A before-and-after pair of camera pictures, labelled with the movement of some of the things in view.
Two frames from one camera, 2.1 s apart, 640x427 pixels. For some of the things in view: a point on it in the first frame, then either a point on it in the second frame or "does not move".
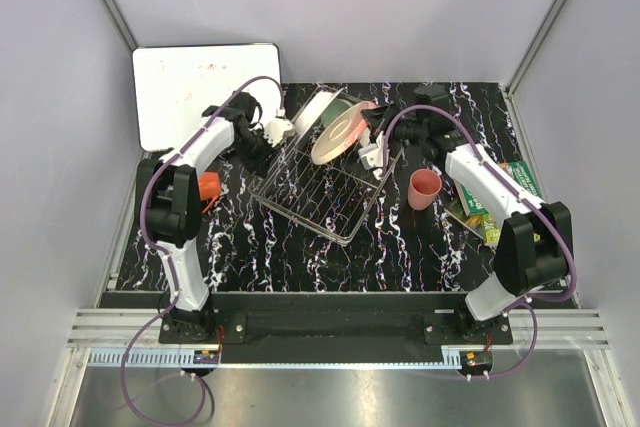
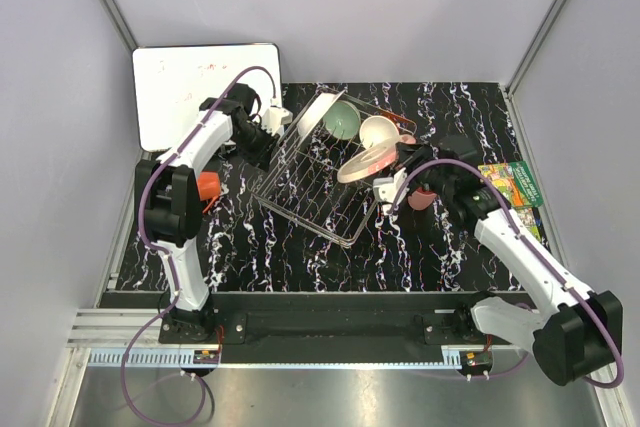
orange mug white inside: (209, 187) does not move
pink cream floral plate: (340, 130) to (373, 160)
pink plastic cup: (423, 186) does not move
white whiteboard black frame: (175, 84) does not move
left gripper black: (259, 165) does not move
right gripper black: (380, 119) to (408, 155)
